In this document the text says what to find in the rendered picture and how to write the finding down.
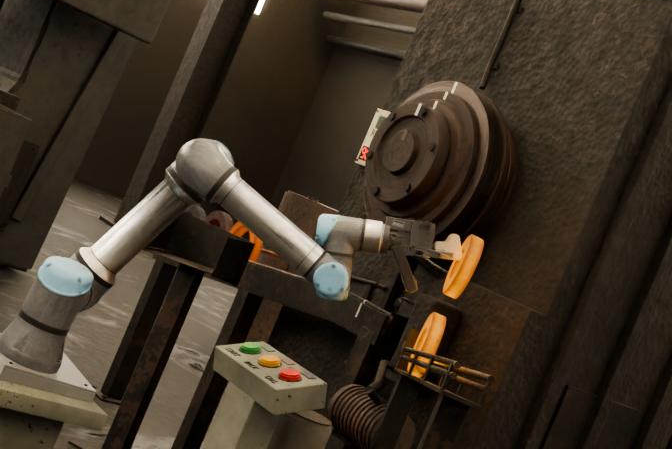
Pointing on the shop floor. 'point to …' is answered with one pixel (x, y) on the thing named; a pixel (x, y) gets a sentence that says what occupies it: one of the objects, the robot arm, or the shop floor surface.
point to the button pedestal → (257, 398)
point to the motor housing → (360, 420)
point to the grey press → (68, 62)
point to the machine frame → (545, 213)
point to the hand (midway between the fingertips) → (466, 259)
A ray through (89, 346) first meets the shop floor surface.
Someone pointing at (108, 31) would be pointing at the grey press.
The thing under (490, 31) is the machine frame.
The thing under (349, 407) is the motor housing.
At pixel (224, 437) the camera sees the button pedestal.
